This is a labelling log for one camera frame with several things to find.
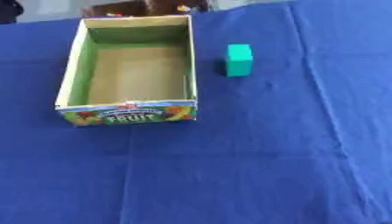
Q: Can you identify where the teal rectangular block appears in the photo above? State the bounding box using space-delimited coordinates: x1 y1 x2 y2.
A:
225 44 255 78

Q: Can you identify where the open cardboard box green inside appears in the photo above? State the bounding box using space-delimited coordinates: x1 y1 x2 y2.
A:
53 15 200 128

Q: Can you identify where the dark object at floor edge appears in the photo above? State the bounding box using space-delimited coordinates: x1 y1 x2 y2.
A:
0 0 26 25

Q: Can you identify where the brown cardboard box with items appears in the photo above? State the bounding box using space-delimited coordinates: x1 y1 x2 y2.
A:
80 0 212 18

